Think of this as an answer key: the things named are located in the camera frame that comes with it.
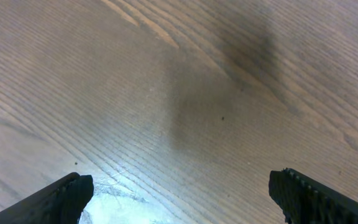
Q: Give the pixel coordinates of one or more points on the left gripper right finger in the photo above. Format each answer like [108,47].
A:
[306,201]

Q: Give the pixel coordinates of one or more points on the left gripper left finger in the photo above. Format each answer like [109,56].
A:
[61,202]

